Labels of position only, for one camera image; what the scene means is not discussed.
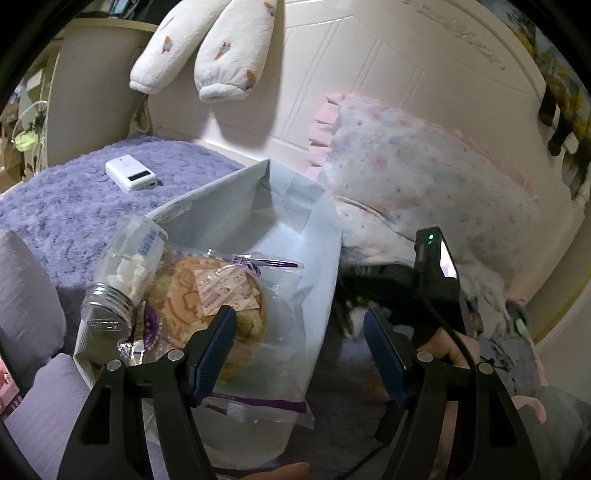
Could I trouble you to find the person's left hand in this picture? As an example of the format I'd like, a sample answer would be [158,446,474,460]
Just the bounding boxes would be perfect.
[249,462,311,480]

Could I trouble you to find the green plastic item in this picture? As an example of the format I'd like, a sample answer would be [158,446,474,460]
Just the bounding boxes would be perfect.
[14,129,38,153]

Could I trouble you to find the white power bank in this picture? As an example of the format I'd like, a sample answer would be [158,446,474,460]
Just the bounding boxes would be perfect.
[105,155,158,191]

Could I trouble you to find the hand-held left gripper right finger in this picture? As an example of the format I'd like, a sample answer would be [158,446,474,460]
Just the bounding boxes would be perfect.
[363,307,536,480]

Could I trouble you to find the purple fluffy blanket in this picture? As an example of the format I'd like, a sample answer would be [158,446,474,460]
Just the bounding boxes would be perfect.
[0,138,250,296]

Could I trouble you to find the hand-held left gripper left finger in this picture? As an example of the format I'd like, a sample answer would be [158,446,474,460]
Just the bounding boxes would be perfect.
[56,305,238,480]

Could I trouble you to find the white bed headboard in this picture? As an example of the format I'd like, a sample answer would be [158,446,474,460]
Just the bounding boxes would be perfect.
[148,0,591,356]

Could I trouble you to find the dark cloth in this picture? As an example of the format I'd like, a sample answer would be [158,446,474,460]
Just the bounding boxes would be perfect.
[538,83,575,158]

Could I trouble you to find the person's right hand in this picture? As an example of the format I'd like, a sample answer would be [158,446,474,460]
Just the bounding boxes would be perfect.
[416,327,482,369]

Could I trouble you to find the pink ruffled speckled pillow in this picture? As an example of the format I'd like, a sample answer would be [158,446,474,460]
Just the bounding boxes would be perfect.
[305,92,541,296]

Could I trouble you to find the colourful wall picture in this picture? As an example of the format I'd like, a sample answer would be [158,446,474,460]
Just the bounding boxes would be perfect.
[503,0,591,139]

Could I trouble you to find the grey quilted cushion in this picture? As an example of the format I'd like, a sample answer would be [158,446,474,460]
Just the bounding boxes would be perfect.
[0,228,158,480]

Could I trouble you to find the white fleece pants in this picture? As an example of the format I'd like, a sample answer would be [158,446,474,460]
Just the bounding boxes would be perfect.
[128,0,280,101]

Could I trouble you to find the cream nightstand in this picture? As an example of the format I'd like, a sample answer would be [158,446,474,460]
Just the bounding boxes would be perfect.
[46,18,160,167]

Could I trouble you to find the glass jar with metal lid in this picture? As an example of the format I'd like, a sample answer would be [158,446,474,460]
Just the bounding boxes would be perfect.
[81,217,168,365]

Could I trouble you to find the white cables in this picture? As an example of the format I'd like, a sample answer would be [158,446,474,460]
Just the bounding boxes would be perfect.
[14,99,49,167]

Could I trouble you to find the clear pastry packet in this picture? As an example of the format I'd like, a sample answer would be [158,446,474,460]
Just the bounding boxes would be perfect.
[134,249,315,430]

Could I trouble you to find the black cable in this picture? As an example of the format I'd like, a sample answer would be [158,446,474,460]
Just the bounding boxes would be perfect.
[427,295,483,370]

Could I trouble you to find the white speckled duvet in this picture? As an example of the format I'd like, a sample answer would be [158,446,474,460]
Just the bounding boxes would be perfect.
[335,196,527,305]

